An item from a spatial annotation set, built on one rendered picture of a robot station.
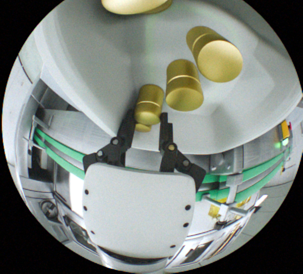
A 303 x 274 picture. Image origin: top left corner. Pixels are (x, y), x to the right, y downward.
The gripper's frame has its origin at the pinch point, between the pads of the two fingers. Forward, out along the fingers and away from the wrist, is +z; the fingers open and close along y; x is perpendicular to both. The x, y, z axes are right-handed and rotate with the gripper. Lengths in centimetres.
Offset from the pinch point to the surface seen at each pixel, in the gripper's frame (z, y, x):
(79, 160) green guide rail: -3.1, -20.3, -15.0
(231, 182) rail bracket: -7.2, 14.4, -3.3
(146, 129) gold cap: 1.9, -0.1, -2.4
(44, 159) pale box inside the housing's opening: -14, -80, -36
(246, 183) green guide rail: -9.0, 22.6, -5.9
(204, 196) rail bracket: -9.3, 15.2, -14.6
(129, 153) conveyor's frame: 1.2, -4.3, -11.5
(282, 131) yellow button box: 0, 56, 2
